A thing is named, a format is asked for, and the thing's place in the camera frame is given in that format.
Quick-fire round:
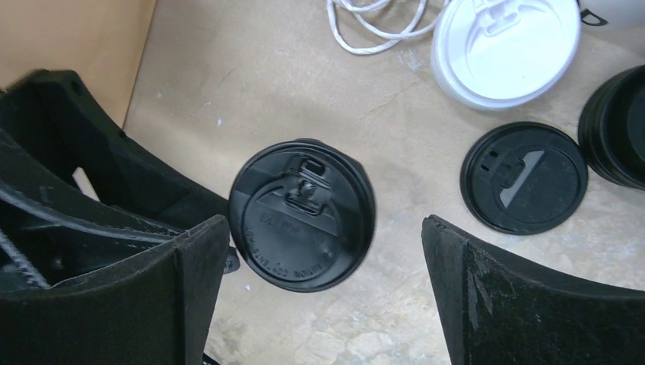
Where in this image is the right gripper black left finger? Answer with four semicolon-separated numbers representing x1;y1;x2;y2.
1;216;229;364

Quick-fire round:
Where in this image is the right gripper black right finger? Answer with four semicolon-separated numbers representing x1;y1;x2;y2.
421;215;644;364

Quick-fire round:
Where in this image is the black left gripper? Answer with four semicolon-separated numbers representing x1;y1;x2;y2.
1;70;228;293

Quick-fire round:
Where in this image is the brown kraft paper bag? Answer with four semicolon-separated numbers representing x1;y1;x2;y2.
1;0;156;126

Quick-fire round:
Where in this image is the single black cup lid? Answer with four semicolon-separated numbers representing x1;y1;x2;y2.
227;138;377;293

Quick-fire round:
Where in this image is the white cup lid stack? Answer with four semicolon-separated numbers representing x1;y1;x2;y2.
431;0;581;110

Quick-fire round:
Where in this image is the blue checkered paper bag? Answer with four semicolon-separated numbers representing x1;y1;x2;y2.
326;0;452;56

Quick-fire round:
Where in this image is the white paper cup stack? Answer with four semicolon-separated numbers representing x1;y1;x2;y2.
577;0;644;30

